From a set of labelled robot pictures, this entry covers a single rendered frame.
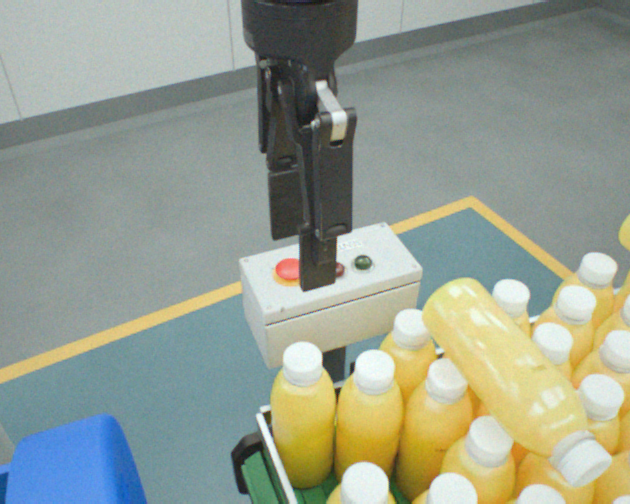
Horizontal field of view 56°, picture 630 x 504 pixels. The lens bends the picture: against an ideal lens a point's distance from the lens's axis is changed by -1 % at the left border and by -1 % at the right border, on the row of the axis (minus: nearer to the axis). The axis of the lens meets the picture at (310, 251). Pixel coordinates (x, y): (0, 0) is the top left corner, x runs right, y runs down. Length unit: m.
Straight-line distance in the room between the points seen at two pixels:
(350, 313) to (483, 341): 0.21
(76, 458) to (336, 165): 0.26
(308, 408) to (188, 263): 1.82
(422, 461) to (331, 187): 0.37
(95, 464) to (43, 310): 1.98
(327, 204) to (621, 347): 0.39
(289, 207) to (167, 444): 1.43
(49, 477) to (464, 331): 0.36
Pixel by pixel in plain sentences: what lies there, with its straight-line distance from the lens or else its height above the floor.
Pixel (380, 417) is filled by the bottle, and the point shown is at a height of 1.06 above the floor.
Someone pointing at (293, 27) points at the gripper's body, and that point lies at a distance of 0.38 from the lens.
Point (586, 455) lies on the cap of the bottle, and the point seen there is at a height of 1.16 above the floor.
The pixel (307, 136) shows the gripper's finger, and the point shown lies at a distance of 0.42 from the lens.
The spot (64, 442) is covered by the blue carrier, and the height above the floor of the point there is 1.22.
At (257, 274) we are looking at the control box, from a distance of 0.71.
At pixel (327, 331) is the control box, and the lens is 0.73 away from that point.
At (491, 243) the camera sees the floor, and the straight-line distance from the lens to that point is 2.57.
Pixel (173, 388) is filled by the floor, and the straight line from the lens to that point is 2.01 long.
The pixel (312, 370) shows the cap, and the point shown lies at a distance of 0.61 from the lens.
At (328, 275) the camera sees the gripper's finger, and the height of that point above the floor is 1.25.
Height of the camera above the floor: 1.58
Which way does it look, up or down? 41 degrees down
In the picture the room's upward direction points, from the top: straight up
